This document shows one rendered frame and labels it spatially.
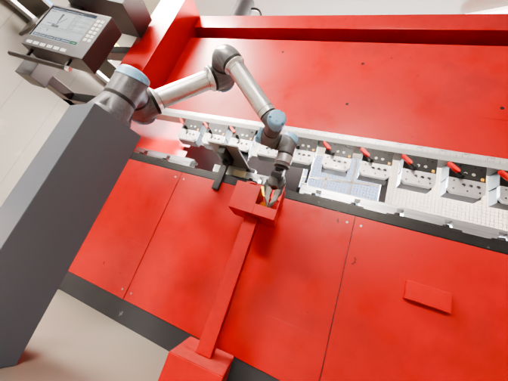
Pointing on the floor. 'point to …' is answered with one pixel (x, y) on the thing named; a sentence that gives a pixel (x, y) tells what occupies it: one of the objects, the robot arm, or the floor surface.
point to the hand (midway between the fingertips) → (268, 204)
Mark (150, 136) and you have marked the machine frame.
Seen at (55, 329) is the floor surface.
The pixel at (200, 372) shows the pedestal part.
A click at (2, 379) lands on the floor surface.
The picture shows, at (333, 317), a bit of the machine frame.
